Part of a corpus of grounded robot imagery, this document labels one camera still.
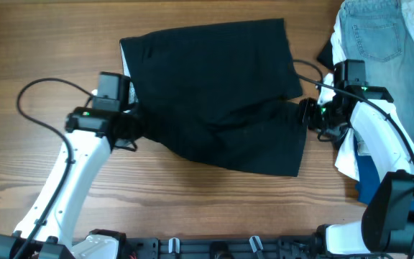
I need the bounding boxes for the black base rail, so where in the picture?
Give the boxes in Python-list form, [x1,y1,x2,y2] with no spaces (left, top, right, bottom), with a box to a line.
[99,236,333,259]

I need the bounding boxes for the black garment in pile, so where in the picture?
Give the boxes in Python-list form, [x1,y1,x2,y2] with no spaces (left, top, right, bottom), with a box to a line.
[316,40,335,71]

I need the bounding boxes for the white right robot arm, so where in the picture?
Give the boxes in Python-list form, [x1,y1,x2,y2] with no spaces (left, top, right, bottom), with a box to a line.
[299,60,414,258]

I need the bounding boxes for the white garment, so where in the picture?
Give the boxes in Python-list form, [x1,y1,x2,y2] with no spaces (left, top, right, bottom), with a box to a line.
[330,0,414,181]

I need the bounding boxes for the light blue denim shorts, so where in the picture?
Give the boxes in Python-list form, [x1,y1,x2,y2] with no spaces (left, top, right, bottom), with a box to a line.
[339,0,414,142]

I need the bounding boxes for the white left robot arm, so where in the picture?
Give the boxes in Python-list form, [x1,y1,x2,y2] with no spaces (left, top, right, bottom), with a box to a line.
[0,72,144,258]

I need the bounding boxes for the black shorts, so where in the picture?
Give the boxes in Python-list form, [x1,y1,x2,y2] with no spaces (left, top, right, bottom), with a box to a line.
[120,19,307,177]

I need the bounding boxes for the dark blue garment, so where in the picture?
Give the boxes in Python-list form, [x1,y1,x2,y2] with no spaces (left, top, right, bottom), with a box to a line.
[354,138,414,213]

